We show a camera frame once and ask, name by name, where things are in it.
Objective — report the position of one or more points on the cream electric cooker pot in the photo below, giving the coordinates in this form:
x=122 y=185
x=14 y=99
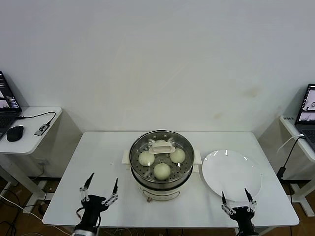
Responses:
x=160 y=194

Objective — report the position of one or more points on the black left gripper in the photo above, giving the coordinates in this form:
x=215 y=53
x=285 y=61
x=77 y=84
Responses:
x=94 y=210

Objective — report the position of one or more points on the white round plate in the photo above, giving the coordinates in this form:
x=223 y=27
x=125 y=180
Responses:
x=229 y=172

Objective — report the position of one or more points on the white steamed baozi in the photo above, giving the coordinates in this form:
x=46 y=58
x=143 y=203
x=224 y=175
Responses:
x=146 y=158
x=160 y=142
x=162 y=171
x=177 y=156

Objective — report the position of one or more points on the white side table with mouse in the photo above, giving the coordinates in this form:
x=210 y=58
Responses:
x=37 y=145

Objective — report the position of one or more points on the white side table with label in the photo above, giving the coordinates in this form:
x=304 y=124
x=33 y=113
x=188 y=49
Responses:
x=286 y=123

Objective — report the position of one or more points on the black computer mouse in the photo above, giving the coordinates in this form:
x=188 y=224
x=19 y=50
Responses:
x=14 y=133

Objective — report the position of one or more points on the silver usb hub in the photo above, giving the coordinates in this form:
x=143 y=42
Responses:
x=41 y=129

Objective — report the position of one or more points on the stainless steel steamer basket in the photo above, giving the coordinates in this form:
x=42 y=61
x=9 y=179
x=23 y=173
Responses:
x=161 y=185

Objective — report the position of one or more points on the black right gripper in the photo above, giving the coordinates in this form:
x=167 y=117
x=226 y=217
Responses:
x=243 y=218

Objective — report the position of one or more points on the white wall socket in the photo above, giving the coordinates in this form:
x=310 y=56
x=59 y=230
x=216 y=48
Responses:
x=41 y=162

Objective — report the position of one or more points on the black laptop beside mouse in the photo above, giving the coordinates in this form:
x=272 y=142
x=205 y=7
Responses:
x=7 y=98

